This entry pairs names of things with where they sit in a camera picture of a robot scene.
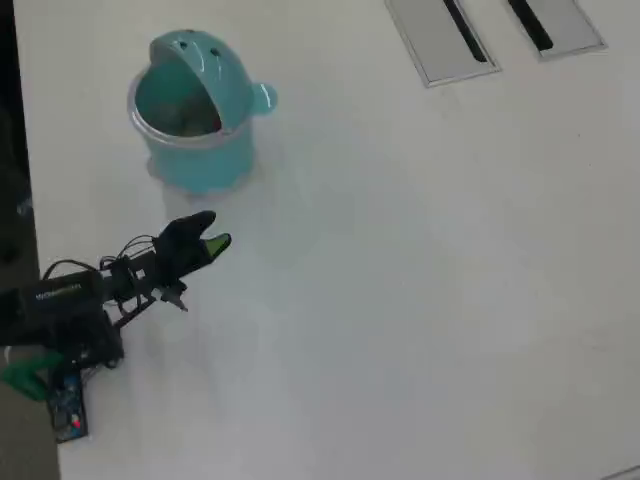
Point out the green table clamp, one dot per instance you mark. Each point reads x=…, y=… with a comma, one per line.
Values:
x=22, y=376

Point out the teal whale-shaped bin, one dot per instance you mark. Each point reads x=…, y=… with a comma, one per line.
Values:
x=200, y=160

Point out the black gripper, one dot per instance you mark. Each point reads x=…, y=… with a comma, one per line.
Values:
x=175, y=262

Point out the blue controller circuit board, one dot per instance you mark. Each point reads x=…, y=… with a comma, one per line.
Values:
x=69, y=415

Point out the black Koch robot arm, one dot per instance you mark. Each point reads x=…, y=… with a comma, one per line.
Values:
x=60, y=300

